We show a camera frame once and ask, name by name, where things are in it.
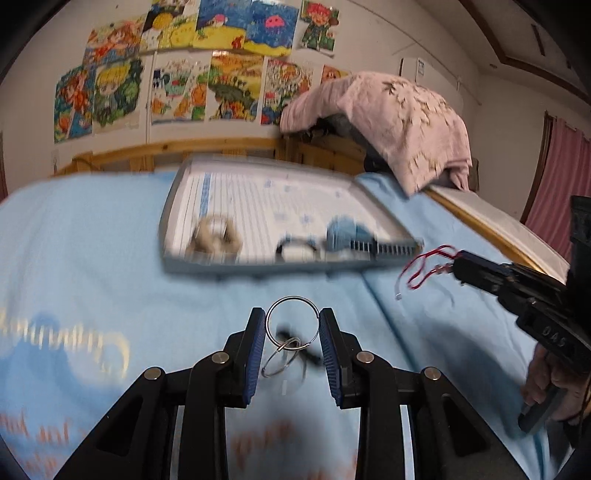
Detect silver hoop key rings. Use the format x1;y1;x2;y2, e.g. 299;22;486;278
260;295;323;379

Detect black hair tie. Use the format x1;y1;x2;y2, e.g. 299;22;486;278
274;237;321;262

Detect beige hair claw clip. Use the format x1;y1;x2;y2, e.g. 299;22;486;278
186;214;242;256

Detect red string bracelet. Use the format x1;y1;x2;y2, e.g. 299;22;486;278
393;244;461;301

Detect right hand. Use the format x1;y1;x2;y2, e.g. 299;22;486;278
521;344;590;425

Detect grey cardboard box tray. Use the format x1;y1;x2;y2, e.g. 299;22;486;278
158;155;423;276

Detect pink curtain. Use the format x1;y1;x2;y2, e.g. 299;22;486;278
521;114;590;260

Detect light blue cartoon bedsheet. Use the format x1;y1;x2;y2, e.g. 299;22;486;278
1;174;559;479

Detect wooden bed headboard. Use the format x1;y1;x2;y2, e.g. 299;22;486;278
53;135;569;281

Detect pink floral blanket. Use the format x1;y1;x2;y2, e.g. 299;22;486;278
280;71;472;196

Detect white red text poster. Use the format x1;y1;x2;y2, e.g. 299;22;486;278
260;58;314;126

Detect orange landscape poster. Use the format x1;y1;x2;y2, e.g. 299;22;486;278
207;51;264;122

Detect white cartoon poster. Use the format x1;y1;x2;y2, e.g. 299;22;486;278
150;58;209;125

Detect orange face poster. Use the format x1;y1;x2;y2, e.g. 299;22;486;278
321;65;351;84

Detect white air conditioner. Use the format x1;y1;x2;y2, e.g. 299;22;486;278
400;57;464;112

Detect blond boy poster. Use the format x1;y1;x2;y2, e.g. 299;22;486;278
92;58;143;134

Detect anime girl poster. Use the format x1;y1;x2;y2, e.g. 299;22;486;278
53;66;96;144

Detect blue jellyfish poster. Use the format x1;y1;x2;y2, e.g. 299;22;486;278
191;0;300;58

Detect yellow moon poster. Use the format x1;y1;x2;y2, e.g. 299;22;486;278
139;0;200;54

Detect orange hair girl poster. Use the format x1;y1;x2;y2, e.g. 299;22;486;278
82;15;146;68

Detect red hair character poster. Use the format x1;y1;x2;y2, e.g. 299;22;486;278
300;1;339;56

